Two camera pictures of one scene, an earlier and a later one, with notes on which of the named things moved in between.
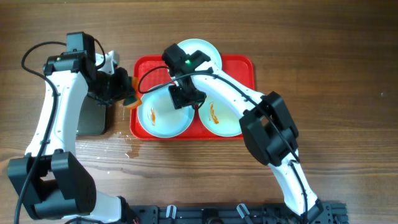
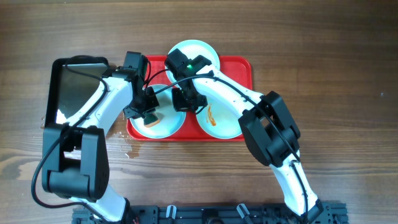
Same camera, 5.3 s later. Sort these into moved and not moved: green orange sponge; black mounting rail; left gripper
Moved: left gripper; green orange sponge
Not moved: black mounting rail
